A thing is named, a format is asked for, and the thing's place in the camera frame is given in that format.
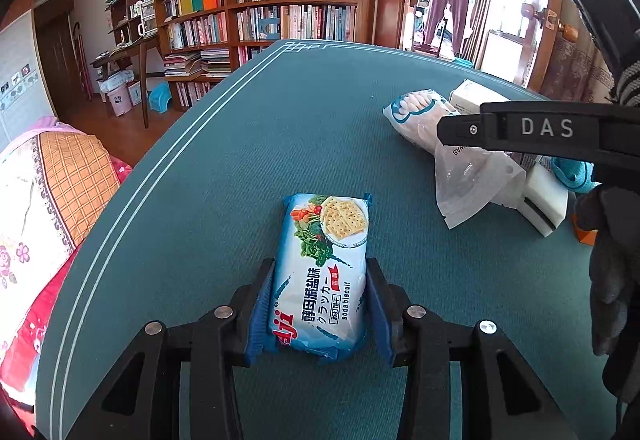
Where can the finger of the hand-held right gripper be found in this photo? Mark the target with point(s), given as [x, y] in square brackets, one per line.
[550, 129]

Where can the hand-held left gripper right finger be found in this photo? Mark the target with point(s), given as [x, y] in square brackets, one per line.
[381, 320]

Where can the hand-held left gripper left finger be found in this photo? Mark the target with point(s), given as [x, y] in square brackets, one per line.
[260, 320]

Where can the teal mesh pouch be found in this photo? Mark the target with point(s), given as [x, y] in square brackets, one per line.
[570, 174]

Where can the blue soda biscuit packet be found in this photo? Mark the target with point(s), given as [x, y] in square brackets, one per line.
[325, 270]

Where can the cotton swab bag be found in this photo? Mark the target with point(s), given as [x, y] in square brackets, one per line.
[420, 114]

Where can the person's right hand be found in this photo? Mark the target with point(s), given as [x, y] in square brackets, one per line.
[617, 280]

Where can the white rectangular block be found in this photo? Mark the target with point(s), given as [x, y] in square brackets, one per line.
[542, 192]

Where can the brown door knob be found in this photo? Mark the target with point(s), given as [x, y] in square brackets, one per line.
[529, 14]

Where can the white carton box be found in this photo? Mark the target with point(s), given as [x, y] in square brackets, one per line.
[470, 94]

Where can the small orange white packet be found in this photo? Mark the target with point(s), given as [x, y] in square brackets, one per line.
[582, 235]

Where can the hanging purple pants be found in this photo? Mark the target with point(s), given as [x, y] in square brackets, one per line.
[447, 4]

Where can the teal table mat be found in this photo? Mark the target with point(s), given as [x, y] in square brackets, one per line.
[225, 169]

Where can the patterned bed blanket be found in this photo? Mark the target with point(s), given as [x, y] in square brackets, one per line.
[55, 200]

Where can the blue plastic stool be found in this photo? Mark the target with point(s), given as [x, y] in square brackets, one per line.
[161, 98]

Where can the pink trash bin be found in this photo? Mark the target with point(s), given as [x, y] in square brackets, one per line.
[120, 100]

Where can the white plastic bag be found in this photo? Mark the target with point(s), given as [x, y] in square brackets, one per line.
[115, 79]

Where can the wooden desk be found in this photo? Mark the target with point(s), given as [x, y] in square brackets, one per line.
[125, 52]

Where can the dark wooden door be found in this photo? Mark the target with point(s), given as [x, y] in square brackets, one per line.
[57, 59]

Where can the small wooden shelf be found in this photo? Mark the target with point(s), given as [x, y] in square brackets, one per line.
[122, 14]

